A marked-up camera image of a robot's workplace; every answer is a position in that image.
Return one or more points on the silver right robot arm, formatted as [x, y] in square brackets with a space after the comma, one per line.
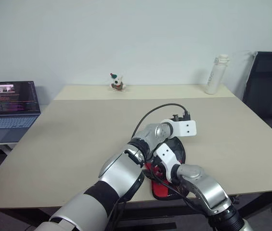
[210, 187]

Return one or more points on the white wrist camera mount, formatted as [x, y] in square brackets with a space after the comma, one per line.
[185, 127]
[167, 156]

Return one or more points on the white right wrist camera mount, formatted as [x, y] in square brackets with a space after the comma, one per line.
[167, 156]

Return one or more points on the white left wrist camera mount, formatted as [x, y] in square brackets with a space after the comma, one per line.
[185, 127]

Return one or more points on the black office chair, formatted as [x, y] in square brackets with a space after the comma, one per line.
[265, 91]

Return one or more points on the dark rectangular plate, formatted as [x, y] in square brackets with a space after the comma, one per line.
[150, 226]

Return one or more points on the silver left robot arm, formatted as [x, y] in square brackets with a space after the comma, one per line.
[121, 173]

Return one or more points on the open grey laptop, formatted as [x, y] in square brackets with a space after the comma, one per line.
[10, 120]

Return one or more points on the small plush dog toy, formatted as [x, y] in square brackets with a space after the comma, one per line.
[117, 83]

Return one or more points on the white water bottle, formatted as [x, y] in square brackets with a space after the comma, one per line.
[214, 77]

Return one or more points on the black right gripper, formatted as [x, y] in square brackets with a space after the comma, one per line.
[158, 168]

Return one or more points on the red and black pouch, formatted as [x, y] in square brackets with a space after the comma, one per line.
[179, 150]

